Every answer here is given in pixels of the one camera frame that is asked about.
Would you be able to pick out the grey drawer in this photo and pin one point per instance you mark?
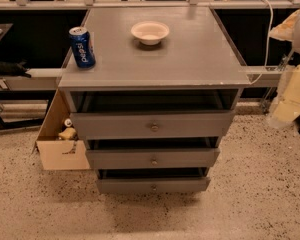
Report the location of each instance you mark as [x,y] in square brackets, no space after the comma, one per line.
[152,158]
[152,185]
[99,126]

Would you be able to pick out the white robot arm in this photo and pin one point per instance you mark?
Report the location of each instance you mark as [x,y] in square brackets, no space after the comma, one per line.
[285,107]

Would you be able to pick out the grey drawer cabinet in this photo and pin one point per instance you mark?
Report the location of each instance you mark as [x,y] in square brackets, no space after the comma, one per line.
[193,70]

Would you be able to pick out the grey top drawer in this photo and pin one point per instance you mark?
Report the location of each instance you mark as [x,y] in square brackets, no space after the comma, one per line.
[99,126]

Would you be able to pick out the grey bottom drawer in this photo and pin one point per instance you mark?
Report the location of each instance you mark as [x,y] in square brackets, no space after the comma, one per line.
[152,185]

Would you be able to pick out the open cardboard box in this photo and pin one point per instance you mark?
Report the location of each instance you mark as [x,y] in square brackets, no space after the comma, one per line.
[55,153]

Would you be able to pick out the white bowl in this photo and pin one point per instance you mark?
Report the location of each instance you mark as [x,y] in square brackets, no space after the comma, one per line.
[150,32]

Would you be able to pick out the yellow object in box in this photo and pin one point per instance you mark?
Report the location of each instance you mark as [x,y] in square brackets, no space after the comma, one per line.
[68,134]

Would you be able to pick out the blue pepsi can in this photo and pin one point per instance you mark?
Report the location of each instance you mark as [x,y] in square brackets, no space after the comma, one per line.
[81,47]

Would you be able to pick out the black cloth on rail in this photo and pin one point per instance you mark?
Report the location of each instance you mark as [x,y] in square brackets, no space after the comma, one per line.
[13,69]

